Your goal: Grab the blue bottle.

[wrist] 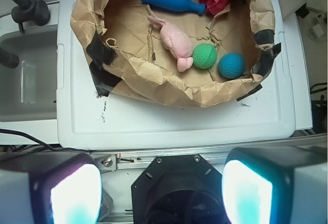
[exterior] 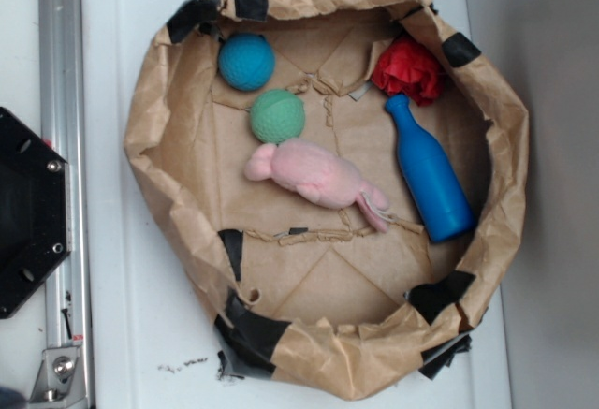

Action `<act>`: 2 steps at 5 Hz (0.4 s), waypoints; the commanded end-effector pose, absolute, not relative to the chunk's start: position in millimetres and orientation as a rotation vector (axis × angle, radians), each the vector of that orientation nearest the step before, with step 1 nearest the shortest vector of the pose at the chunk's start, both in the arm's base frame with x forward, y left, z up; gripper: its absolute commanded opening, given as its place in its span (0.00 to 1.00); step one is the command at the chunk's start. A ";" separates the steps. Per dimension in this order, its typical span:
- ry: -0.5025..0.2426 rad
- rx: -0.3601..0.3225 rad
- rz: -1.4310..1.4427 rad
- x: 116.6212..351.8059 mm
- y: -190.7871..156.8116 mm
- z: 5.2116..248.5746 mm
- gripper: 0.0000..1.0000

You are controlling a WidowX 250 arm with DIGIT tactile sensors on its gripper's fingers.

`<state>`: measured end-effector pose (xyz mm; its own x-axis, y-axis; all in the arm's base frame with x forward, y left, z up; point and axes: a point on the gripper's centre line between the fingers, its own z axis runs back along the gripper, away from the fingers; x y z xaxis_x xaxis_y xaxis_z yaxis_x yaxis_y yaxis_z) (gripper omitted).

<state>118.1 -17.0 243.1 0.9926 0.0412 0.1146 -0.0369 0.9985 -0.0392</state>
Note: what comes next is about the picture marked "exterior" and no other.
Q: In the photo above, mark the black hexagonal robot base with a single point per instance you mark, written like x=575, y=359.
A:
x=34, y=237

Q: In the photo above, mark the blue plastic bottle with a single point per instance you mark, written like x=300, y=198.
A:
x=433, y=184

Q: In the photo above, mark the pink plush toy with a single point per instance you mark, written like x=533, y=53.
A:
x=320, y=176

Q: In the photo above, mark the green foam ball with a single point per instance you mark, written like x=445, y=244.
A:
x=276, y=116

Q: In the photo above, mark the brown paper bag bin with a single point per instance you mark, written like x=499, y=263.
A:
x=301, y=293

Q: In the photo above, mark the blue foam ball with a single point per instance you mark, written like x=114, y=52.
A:
x=246, y=61

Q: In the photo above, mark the red crumpled paper flower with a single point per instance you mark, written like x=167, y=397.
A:
x=407, y=67

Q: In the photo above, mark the aluminium extrusion rail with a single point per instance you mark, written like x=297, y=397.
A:
x=69, y=334

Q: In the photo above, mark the metal corner bracket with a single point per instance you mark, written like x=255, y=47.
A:
x=60, y=380

